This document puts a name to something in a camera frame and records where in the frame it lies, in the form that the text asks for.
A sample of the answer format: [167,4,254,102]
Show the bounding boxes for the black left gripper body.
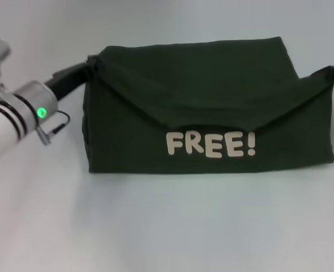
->
[44,62,89,100]

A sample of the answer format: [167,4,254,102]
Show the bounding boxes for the dark green shirt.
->
[81,36,334,174]

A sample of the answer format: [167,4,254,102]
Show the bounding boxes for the left arm cable with connector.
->
[36,109,71,146]

